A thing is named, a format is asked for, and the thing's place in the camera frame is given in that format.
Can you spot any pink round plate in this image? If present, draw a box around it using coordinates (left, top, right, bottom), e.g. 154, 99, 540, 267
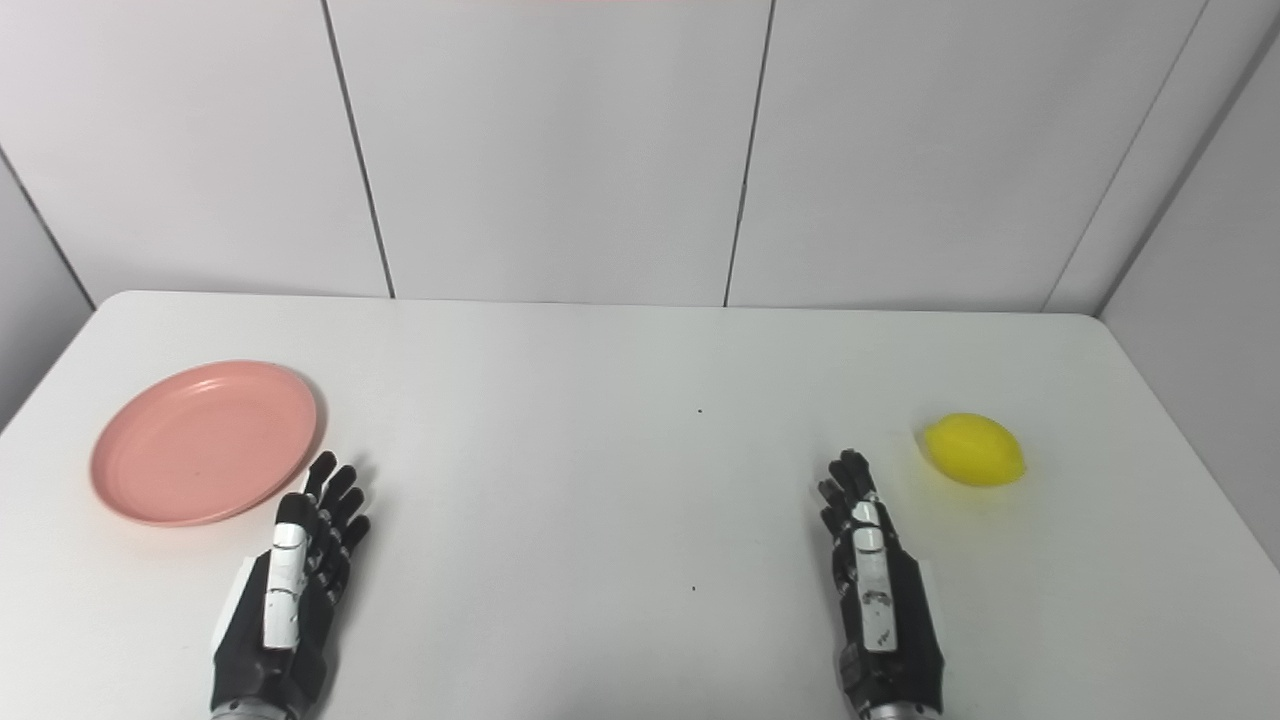
89, 360, 320, 528

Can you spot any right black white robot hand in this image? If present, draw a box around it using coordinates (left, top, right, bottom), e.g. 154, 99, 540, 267
817, 449, 947, 717

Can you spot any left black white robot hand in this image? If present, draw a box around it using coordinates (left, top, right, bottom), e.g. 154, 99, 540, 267
210, 450, 373, 717

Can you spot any yellow lemon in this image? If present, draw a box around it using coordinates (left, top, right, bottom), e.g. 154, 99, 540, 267
919, 412, 1028, 489

